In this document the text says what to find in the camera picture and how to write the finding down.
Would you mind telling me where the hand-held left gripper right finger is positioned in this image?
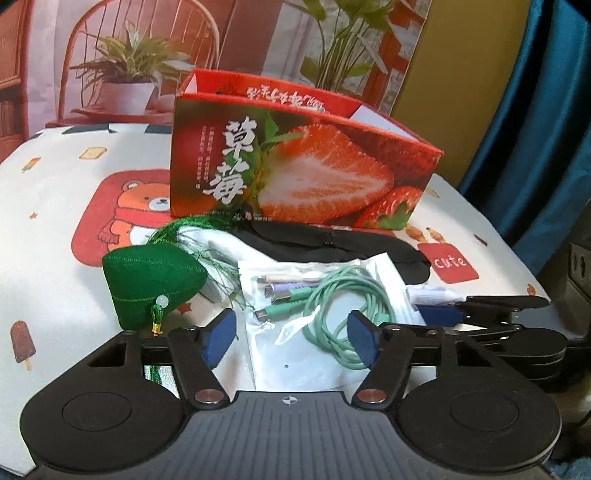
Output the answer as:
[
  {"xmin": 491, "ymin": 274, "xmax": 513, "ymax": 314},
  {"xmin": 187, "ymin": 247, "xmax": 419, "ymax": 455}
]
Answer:
[{"xmin": 346, "ymin": 309, "xmax": 491, "ymax": 409}]

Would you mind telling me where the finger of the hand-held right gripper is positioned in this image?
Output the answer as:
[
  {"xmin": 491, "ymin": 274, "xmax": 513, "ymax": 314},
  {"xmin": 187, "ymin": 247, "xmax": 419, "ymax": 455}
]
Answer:
[
  {"xmin": 455, "ymin": 314, "xmax": 527, "ymax": 346},
  {"xmin": 417, "ymin": 295, "xmax": 552, "ymax": 328}
]

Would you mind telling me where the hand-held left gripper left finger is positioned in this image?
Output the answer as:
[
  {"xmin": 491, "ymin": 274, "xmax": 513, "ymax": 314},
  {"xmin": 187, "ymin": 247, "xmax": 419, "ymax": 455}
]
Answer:
[{"xmin": 83, "ymin": 309, "xmax": 238, "ymax": 409}]

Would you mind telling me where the small white packet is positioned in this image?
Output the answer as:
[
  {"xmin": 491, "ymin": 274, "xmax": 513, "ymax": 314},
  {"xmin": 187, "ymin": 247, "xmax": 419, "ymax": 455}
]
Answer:
[{"xmin": 406, "ymin": 284, "xmax": 463, "ymax": 306}]

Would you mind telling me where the clear bag of charging cables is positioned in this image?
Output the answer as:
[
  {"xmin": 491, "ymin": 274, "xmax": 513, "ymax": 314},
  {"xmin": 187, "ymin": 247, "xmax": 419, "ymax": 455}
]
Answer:
[{"xmin": 238, "ymin": 254, "xmax": 398, "ymax": 393}]

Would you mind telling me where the green tasselled sachet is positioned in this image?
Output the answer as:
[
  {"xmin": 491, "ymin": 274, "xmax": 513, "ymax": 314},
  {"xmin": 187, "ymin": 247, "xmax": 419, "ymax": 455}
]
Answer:
[{"xmin": 102, "ymin": 219, "xmax": 259, "ymax": 386}]

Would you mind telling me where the black eye mask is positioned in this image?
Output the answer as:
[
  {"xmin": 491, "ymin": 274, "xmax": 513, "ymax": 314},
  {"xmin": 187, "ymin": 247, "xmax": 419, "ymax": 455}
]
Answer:
[{"xmin": 233, "ymin": 219, "xmax": 431, "ymax": 284}]

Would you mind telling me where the red strawberry print box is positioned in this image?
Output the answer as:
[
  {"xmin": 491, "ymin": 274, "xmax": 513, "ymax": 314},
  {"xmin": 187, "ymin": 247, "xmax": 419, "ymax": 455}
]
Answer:
[{"xmin": 168, "ymin": 69, "xmax": 445, "ymax": 232}]

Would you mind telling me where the black box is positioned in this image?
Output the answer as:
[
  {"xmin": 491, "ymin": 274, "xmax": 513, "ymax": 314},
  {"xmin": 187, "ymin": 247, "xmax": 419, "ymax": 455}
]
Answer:
[{"xmin": 538, "ymin": 242, "xmax": 591, "ymax": 337}]

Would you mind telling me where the blue curtain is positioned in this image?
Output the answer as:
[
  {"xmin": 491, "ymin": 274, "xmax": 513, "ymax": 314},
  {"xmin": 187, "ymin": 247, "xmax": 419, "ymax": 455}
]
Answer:
[{"xmin": 457, "ymin": 0, "xmax": 591, "ymax": 259}]

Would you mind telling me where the wall poster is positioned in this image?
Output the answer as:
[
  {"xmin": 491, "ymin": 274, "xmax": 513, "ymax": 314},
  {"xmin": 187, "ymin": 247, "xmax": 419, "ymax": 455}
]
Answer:
[{"xmin": 0, "ymin": 0, "xmax": 432, "ymax": 139}]

